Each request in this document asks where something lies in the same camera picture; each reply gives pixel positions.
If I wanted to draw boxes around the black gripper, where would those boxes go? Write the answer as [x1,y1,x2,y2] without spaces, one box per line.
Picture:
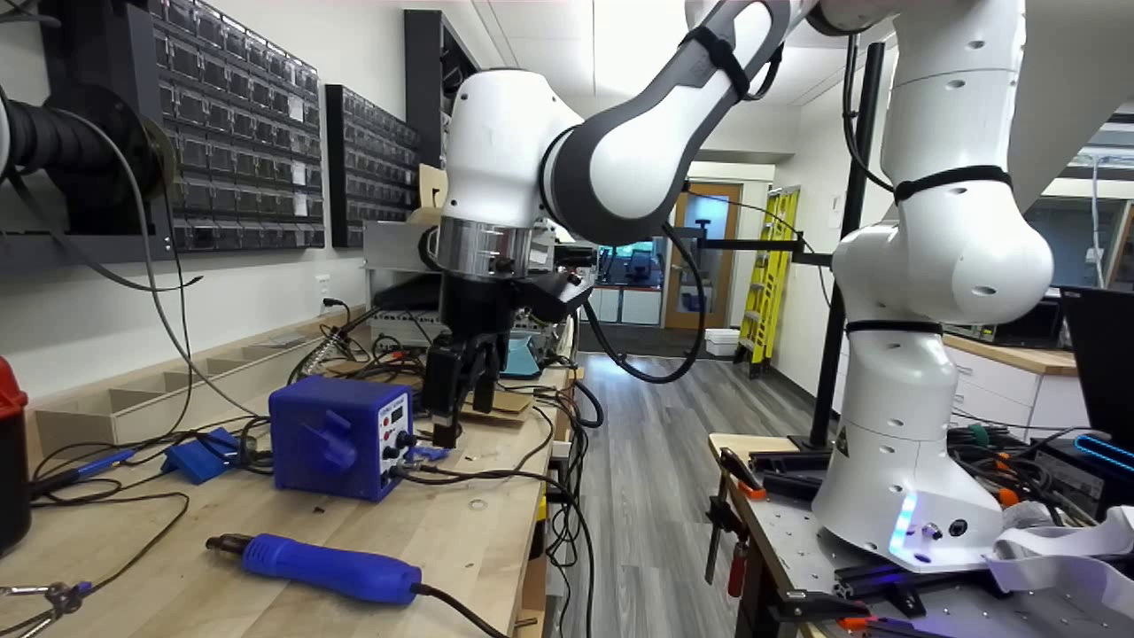
[416,271,531,450]

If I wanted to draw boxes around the blue plastic heat gun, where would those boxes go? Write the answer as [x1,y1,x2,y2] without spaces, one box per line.
[203,526,426,608]

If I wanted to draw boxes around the blue soldering station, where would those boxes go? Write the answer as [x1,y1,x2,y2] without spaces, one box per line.
[266,375,416,505]

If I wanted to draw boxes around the blue soldering iron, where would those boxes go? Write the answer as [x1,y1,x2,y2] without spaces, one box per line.
[25,444,142,500]

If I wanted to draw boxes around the small wooden board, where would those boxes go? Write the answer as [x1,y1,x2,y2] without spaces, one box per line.
[453,381,539,427]

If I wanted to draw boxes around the small dark drawer cabinet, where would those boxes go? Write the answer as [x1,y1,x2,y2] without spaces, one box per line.
[322,82,426,251]

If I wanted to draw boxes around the blue iron holder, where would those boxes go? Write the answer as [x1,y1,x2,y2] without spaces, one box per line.
[160,426,246,487]

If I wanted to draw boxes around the wooden door with window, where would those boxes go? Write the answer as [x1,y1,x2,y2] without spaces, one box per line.
[662,181,746,339]

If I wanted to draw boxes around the yellow ladder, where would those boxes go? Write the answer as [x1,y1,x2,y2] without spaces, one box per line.
[737,181,805,373]

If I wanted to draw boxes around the large dark drawer cabinet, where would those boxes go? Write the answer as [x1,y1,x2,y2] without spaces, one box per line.
[145,0,329,255]

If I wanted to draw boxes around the metal robot mounting table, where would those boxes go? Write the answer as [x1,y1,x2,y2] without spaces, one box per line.
[706,427,1134,638]

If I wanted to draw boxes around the black vertical pole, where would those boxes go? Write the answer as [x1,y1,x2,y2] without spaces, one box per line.
[805,37,889,461]

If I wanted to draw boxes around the red and black toolbox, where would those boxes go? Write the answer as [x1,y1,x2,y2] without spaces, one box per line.
[0,349,35,551]

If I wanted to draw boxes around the white counter with wood top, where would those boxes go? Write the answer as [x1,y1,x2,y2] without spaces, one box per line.
[937,333,1090,437]

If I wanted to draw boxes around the white crumpled sheet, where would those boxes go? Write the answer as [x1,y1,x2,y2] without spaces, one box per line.
[982,503,1134,621]

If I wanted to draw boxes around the black laptop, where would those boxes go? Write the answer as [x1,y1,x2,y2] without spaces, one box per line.
[1055,281,1134,461]

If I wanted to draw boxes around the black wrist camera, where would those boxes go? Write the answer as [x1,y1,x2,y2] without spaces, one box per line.
[513,242,607,326]

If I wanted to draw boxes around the black bench cables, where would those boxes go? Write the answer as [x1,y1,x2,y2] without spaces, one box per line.
[399,349,608,638]

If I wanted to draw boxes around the black pump cable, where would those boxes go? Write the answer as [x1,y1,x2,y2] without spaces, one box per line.
[411,581,510,638]

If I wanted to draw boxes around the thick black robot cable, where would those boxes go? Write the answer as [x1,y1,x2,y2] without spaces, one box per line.
[535,126,714,391]

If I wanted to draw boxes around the tall dark wall cabinet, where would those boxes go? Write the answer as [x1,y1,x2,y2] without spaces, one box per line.
[399,5,477,171]

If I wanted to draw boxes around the grey wall shelf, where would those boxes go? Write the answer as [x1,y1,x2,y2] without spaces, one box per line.
[0,225,329,271]

